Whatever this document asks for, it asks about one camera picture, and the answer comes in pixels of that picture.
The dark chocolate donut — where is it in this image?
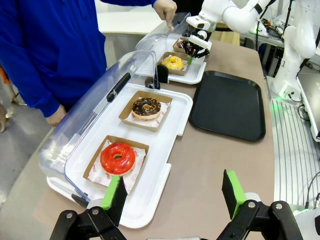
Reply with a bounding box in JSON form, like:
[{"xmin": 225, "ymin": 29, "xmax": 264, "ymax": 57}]
[{"xmin": 172, "ymin": 37, "xmax": 191, "ymax": 54}]

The black plastic serving tray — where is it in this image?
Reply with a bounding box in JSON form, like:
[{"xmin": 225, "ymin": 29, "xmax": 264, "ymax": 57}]
[{"xmin": 188, "ymin": 70, "xmax": 267, "ymax": 143}]

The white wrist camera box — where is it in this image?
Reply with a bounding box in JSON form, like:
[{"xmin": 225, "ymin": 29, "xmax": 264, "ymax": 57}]
[{"xmin": 187, "ymin": 34, "xmax": 211, "ymax": 50}]

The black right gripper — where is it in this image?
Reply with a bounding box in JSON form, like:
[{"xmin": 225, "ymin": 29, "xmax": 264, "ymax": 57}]
[{"xmin": 183, "ymin": 28, "xmax": 212, "ymax": 65}]

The red glazed donut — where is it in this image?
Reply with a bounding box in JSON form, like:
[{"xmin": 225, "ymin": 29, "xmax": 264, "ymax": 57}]
[{"xmin": 99, "ymin": 141, "xmax": 137, "ymax": 176}]

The aluminium mounting rail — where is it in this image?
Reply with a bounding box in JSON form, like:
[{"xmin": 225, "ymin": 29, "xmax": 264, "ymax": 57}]
[{"xmin": 265, "ymin": 74, "xmax": 320, "ymax": 209}]

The person's right hand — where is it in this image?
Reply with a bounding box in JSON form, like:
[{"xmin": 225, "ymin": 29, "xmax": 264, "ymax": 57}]
[{"xmin": 45, "ymin": 104, "xmax": 68, "ymax": 128}]

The person in blue hoodie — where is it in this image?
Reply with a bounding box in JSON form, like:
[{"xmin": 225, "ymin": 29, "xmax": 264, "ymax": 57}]
[{"xmin": 0, "ymin": 0, "xmax": 158, "ymax": 119}]

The black cable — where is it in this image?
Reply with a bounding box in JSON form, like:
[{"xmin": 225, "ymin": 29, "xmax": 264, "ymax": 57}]
[{"xmin": 305, "ymin": 171, "xmax": 320, "ymax": 211}]

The chocolate donut with nuts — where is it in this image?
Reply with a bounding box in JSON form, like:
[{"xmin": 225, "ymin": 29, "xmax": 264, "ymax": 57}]
[{"xmin": 131, "ymin": 96, "xmax": 162, "ymax": 121}]

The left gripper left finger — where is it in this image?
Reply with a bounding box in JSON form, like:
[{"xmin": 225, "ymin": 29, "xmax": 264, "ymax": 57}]
[{"xmin": 49, "ymin": 175, "xmax": 131, "ymax": 240}]

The brown cardboard donut tray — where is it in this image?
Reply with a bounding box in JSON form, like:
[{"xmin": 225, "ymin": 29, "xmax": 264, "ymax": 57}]
[
  {"xmin": 82, "ymin": 134, "xmax": 150, "ymax": 190},
  {"xmin": 156, "ymin": 51, "xmax": 192, "ymax": 77},
  {"xmin": 118, "ymin": 90, "xmax": 174, "ymax": 133}
]

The transparent display case lid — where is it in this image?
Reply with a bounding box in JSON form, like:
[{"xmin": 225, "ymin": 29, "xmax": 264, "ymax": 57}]
[
  {"xmin": 37, "ymin": 50, "xmax": 161, "ymax": 201},
  {"xmin": 135, "ymin": 12, "xmax": 192, "ymax": 76}
]

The person's left hand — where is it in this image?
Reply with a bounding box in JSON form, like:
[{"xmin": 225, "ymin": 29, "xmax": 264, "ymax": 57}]
[{"xmin": 152, "ymin": 0, "xmax": 178, "ymax": 32}]

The yellow sprinkled donut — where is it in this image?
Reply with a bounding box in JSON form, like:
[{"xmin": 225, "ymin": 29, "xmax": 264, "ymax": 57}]
[{"xmin": 160, "ymin": 55, "xmax": 185, "ymax": 71}]

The black lid handle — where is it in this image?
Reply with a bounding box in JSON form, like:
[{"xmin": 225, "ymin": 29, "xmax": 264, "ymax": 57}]
[{"xmin": 106, "ymin": 72, "xmax": 132, "ymax": 103}]

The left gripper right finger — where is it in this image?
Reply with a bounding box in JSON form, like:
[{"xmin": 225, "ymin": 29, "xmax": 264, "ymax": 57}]
[{"xmin": 215, "ymin": 169, "xmax": 305, "ymax": 240}]

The white printed paper liner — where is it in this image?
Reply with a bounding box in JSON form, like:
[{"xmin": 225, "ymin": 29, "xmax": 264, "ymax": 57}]
[
  {"xmin": 87, "ymin": 139, "xmax": 147, "ymax": 195},
  {"xmin": 125, "ymin": 99, "xmax": 172, "ymax": 128}
]

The large white table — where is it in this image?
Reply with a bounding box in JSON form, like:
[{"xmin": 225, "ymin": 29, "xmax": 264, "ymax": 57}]
[{"xmin": 95, "ymin": 11, "xmax": 166, "ymax": 36}]

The black lid hinge knob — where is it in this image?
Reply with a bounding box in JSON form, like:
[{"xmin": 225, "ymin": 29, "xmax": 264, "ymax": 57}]
[
  {"xmin": 144, "ymin": 77, "xmax": 161, "ymax": 91},
  {"xmin": 156, "ymin": 64, "xmax": 170, "ymax": 85},
  {"xmin": 70, "ymin": 193, "xmax": 91, "ymax": 209}
]

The white display case base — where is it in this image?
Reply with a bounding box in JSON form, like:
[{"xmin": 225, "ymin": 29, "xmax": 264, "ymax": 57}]
[
  {"xmin": 46, "ymin": 82, "xmax": 194, "ymax": 230},
  {"xmin": 134, "ymin": 37, "xmax": 213, "ymax": 86}
]

